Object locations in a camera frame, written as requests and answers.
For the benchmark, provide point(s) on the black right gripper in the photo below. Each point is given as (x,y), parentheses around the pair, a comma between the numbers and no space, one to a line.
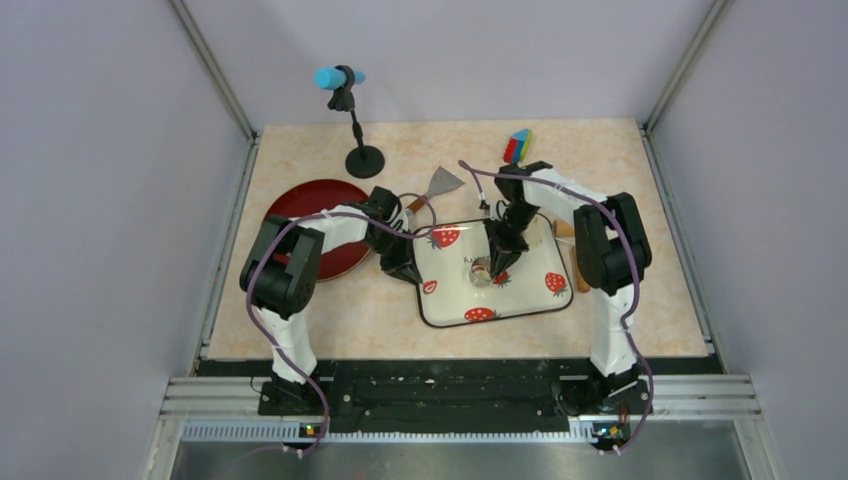
(503,251)

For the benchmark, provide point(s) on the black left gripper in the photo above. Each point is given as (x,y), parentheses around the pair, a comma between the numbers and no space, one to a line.
(404,265)

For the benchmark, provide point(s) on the white strawberry print tray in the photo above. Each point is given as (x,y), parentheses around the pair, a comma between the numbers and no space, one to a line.
(537,283)

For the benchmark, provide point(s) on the wooden dough roller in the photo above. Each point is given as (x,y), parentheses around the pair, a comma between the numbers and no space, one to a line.
(565,232)

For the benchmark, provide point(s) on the white dough lump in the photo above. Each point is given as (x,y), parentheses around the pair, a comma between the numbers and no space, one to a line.
(480,275)

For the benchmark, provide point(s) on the dough scrap piece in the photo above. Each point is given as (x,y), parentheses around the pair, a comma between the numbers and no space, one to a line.
(533,234)

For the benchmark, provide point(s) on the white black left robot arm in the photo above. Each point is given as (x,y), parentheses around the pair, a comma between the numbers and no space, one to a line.
(281,272)

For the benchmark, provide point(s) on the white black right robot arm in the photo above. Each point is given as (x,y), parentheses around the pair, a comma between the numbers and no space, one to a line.
(612,254)

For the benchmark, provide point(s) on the colourful block toy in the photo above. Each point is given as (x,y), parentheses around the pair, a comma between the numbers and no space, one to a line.
(517,146)

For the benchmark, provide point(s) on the black microphone stand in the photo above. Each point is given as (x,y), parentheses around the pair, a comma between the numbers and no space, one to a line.
(364,161)

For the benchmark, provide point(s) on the dark red round plate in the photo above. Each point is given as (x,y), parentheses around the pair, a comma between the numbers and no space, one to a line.
(312,196)

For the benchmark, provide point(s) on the blue toy microphone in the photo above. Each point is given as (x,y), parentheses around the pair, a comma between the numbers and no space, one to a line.
(333,78)

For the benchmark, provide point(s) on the metal scraper wooden handle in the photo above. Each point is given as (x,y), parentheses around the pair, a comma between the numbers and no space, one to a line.
(441,182)

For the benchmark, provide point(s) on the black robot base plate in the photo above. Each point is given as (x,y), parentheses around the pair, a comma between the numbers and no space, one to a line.
(443,396)

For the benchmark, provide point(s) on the aluminium frame rail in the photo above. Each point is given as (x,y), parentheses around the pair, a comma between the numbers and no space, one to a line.
(701,427)

